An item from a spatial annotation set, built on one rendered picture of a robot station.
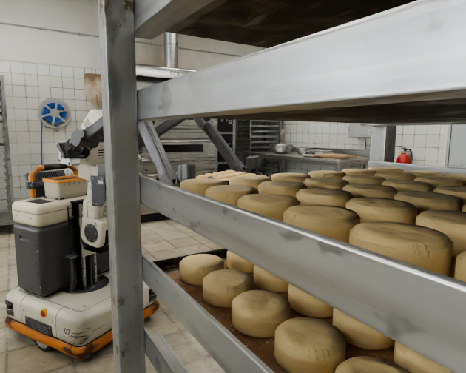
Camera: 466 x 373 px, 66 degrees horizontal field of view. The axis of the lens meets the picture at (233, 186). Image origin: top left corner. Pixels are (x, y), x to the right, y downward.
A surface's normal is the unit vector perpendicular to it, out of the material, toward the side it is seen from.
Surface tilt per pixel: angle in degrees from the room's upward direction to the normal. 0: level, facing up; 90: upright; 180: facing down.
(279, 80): 90
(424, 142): 90
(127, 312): 90
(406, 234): 0
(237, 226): 90
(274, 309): 0
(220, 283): 0
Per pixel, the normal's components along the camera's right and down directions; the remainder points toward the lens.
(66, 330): -0.47, 0.13
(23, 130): 0.52, 0.13
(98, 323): 0.88, 0.08
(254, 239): -0.85, 0.07
